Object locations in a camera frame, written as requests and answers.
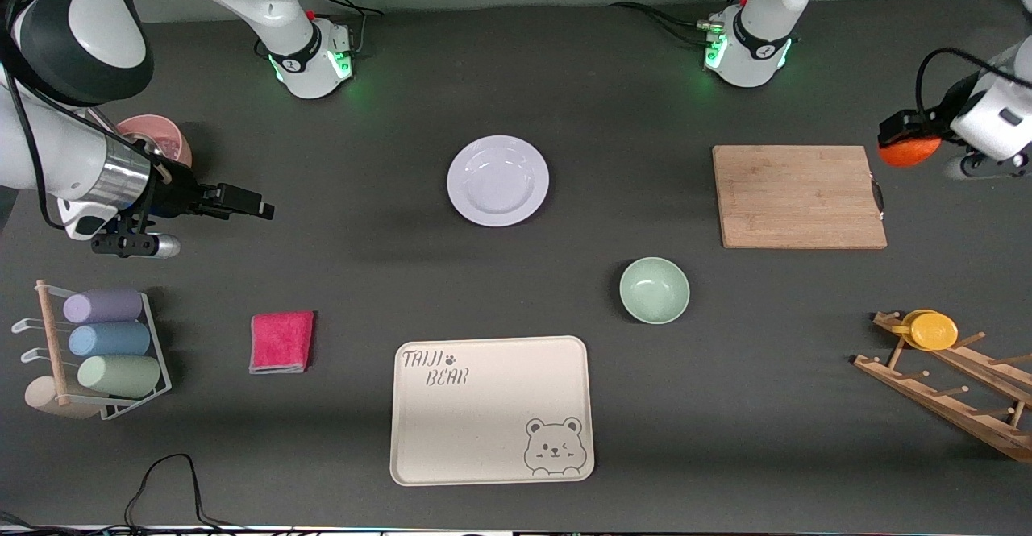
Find purple cup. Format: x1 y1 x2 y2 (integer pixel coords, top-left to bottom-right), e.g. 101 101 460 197
63 289 144 325

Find pink bowl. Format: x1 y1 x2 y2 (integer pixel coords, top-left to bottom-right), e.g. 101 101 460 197
115 114 194 170

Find pink folded cloth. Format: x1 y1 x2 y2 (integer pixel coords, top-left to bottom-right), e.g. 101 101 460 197
248 310 316 375

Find green cup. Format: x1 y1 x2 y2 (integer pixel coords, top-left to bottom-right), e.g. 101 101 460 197
77 355 162 399

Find wooden cutting board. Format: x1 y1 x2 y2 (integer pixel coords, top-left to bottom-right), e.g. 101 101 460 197
712 145 888 250

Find wooden peg drying rack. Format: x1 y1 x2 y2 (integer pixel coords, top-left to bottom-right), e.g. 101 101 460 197
853 310 1032 464

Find white wire cup rack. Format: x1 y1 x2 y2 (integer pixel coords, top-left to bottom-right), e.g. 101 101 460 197
11 280 173 422

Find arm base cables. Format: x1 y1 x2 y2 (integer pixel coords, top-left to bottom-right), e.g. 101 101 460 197
302 0 384 57
609 0 755 45

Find beige cup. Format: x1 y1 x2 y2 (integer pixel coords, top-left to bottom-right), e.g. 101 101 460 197
24 375 106 420

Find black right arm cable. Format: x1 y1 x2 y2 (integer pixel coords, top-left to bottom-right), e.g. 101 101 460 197
0 0 154 231

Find blue cup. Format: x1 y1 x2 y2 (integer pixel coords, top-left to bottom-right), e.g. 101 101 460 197
68 322 152 358

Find yellow cup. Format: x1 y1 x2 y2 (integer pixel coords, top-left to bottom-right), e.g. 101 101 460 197
891 309 960 351

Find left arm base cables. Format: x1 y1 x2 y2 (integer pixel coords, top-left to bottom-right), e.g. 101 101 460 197
609 0 755 45

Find beige bear print tray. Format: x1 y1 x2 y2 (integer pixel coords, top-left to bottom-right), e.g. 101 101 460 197
389 335 596 487

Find black cable on table edge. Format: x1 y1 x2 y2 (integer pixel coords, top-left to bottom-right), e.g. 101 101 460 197
0 453 243 536

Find green bowl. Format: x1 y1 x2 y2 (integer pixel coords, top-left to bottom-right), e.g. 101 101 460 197
619 257 691 326

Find metal ladle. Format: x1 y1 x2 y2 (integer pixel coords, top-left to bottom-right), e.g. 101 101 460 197
85 106 180 162

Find orange fruit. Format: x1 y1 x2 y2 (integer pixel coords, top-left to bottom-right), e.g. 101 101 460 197
878 135 943 169

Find white round plate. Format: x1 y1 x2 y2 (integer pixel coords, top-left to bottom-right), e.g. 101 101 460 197
447 135 551 228

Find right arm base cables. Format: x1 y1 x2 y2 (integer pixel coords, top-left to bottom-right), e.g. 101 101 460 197
302 0 384 57

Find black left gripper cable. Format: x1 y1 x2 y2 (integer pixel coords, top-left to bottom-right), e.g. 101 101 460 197
917 47 1032 130

